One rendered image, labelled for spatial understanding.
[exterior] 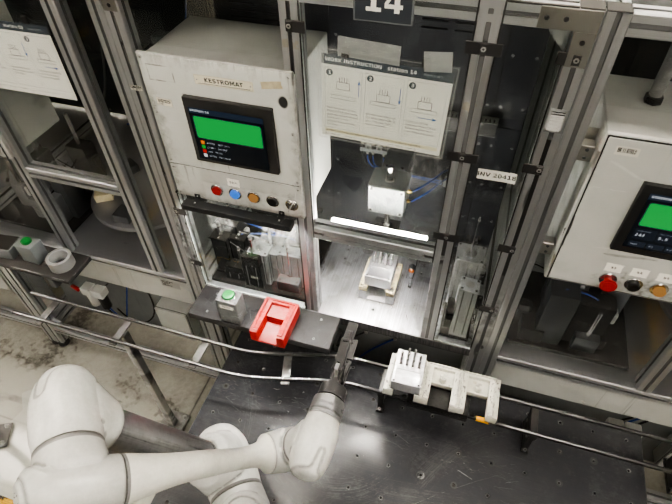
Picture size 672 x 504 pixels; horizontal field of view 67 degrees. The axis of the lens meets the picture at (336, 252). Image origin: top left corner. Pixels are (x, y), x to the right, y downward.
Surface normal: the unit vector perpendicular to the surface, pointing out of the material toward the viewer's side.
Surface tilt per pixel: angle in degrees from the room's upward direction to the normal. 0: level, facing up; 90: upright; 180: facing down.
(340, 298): 0
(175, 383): 0
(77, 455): 32
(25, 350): 0
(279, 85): 92
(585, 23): 90
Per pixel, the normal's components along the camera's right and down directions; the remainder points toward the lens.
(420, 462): -0.02, -0.69
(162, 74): -0.30, 0.69
